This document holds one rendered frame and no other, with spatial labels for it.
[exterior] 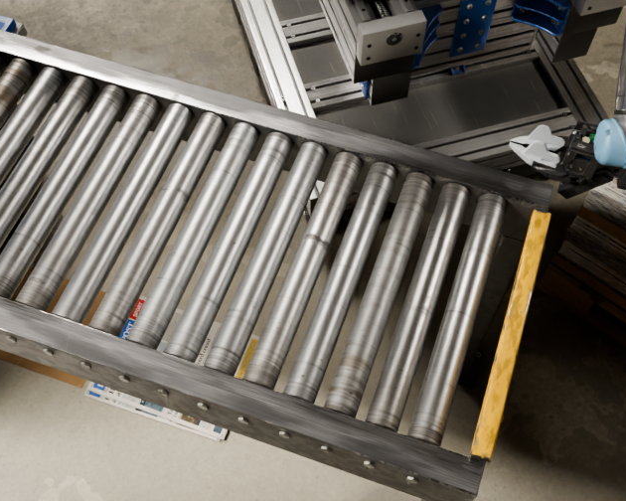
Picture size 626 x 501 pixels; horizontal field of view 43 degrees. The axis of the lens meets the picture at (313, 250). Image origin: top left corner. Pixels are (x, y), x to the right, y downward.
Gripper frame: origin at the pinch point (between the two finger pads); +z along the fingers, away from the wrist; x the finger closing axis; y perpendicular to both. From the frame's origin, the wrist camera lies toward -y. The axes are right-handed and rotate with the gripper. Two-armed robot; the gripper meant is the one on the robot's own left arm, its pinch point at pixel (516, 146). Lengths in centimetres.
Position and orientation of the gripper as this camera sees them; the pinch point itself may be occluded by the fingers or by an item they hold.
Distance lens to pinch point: 150.0
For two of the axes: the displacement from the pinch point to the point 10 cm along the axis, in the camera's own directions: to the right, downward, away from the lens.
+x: -3.3, 8.2, -4.6
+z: -9.4, -2.9, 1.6
